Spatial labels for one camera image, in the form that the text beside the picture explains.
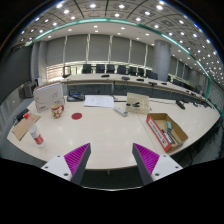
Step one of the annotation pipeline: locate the old grey monitor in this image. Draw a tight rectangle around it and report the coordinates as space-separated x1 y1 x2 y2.
21 81 38 99

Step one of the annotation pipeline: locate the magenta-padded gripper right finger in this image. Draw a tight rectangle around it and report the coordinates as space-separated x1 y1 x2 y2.
131 142 184 186

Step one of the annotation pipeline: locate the red-sided open cardboard box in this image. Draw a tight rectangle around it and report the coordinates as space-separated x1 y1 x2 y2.
145 112 189 154

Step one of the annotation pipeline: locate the group of ceiling lights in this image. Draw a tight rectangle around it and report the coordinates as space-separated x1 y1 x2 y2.
19 1 218 64

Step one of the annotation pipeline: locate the brown paper envelope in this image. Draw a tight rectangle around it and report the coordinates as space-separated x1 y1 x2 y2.
12 113 42 141

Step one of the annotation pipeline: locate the row of black office chairs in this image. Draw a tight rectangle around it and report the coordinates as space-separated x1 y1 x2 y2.
62 63 159 80

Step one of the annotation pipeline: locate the black desk device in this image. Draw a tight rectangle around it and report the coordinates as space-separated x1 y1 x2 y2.
66 91 86 103

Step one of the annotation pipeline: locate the clear red-capped water bottle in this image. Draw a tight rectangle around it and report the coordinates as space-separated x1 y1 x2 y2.
23 112 46 149

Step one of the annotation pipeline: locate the long curved conference desk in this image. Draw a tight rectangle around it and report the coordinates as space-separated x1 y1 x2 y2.
49 73 208 101

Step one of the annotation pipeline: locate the flat round red coaster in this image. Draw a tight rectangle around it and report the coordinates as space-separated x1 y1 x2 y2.
71 112 83 121

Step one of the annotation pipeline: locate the red and cream patterned mug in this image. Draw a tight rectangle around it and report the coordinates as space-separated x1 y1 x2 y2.
50 103 66 120

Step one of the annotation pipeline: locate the white power strip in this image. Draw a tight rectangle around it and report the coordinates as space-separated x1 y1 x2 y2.
113 105 129 117

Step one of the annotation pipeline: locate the white printed paper sheet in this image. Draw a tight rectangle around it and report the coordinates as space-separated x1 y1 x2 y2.
83 94 116 109

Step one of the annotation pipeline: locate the small beige open box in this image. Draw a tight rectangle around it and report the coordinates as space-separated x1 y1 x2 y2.
125 92 151 115

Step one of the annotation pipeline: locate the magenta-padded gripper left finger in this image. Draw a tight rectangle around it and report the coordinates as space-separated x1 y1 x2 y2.
40 142 92 186

